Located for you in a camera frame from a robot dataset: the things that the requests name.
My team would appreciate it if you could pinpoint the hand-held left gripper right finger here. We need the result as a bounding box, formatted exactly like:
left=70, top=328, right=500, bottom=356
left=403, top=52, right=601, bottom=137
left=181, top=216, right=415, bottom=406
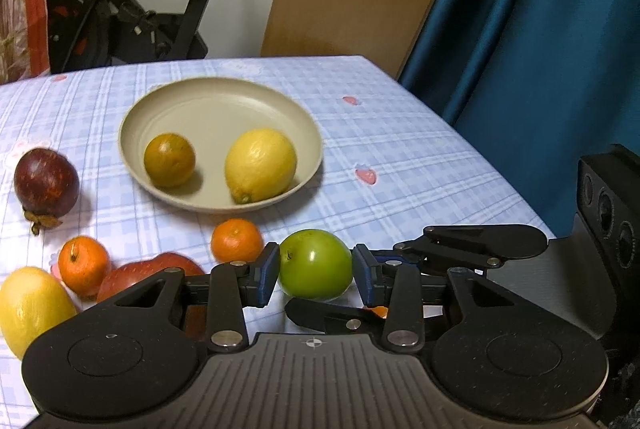
left=352, top=243, right=507, bottom=355

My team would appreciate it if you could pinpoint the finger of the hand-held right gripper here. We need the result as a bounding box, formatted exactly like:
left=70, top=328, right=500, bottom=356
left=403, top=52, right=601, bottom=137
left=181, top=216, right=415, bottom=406
left=285, top=296, right=396, bottom=336
left=394, top=225, right=549, bottom=270

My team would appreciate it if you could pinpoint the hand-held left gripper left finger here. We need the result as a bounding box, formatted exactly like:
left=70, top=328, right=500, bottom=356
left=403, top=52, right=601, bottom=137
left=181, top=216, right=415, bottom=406
left=114, top=242, right=281, bottom=355

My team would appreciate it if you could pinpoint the small green fruit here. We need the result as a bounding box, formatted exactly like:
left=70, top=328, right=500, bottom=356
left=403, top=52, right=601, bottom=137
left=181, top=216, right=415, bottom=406
left=277, top=229, right=354, bottom=301

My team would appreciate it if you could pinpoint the yellow lemon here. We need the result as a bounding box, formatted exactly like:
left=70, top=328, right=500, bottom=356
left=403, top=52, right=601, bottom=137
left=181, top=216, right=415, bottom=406
left=224, top=128, right=298, bottom=204
left=0, top=266, right=78, bottom=361

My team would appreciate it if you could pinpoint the red apple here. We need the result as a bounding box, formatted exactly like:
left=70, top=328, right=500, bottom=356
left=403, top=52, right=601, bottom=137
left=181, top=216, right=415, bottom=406
left=96, top=252, right=206, bottom=305

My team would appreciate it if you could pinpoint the dark greenish orange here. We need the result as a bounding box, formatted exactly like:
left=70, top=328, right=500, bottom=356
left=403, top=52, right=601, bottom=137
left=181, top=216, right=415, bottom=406
left=144, top=133, right=197, bottom=188

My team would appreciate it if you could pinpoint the beige round plate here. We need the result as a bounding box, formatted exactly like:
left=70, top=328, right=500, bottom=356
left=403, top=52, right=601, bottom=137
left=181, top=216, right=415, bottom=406
left=118, top=77, right=324, bottom=215

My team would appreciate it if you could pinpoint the blue plaid tablecloth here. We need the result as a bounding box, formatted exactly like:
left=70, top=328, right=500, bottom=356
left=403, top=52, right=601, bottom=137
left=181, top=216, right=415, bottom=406
left=0, top=55, right=558, bottom=415

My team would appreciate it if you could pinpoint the blue curtain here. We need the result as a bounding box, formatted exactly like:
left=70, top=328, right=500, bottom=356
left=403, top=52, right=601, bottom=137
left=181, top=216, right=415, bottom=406
left=397, top=0, right=640, bottom=240

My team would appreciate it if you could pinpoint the dark purple mangosteen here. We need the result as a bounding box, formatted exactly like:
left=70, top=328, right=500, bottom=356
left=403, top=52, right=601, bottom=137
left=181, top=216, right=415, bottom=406
left=13, top=148, right=81, bottom=236

